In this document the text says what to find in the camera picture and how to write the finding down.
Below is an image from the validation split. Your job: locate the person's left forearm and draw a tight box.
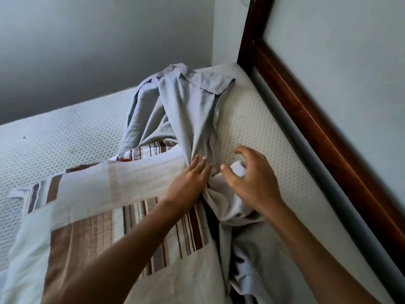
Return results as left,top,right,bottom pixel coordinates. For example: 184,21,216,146
39,199,190,304

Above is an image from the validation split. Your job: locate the person's right forearm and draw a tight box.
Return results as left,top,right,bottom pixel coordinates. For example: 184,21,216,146
264,199,382,304

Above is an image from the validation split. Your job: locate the person's right hand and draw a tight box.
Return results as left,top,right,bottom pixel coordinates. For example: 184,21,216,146
220,144,284,216

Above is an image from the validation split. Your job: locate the light blue bed sheet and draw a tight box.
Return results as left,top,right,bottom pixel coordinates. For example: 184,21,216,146
117,62,295,304

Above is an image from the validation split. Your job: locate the brown striped patchwork blanket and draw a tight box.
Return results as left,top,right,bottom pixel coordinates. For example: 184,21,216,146
0,141,233,304

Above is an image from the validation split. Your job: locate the dark wooden bed frame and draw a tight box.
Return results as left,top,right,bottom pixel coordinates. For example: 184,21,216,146
236,0,405,277

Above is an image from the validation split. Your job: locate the white textured mattress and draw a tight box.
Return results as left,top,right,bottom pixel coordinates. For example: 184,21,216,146
0,61,405,304

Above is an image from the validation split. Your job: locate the person's left hand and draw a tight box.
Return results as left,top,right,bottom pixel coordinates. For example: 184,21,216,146
164,154,212,216

